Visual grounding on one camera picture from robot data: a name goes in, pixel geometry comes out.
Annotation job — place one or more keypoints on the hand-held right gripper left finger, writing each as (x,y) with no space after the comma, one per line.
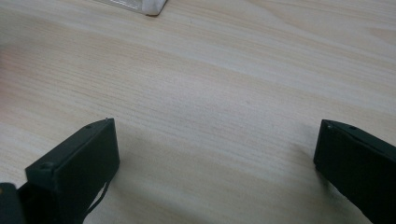
(74,168)

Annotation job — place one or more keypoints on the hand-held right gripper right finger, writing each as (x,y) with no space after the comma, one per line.
(358,168)

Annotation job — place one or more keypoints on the transparent plastic bag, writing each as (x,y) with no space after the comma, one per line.
(146,6)

